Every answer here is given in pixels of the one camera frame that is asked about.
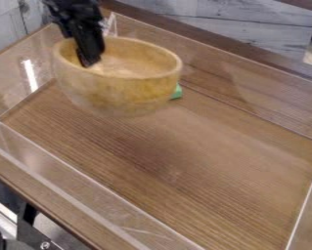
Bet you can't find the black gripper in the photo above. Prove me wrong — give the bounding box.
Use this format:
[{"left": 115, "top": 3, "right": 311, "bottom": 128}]
[{"left": 41, "top": 0, "right": 105, "bottom": 68}]

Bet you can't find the brown wooden bowl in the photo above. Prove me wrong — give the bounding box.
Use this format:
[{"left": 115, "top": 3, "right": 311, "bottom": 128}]
[{"left": 52, "top": 36, "right": 182, "bottom": 117}]

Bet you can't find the green rectangular block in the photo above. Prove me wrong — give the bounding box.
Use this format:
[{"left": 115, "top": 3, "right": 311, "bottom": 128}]
[{"left": 170, "top": 83, "right": 182, "bottom": 100}]

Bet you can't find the clear acrylic tray wall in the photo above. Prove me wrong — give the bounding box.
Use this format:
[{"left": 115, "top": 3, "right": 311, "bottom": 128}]
[{"left": 0, "top": 121, "right": 203, "bottom": 250}]

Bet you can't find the black metal table frame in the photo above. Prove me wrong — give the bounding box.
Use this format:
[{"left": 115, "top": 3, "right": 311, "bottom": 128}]
[{"left": 16, "top": 203, "right": 63, "bottom": 250}]

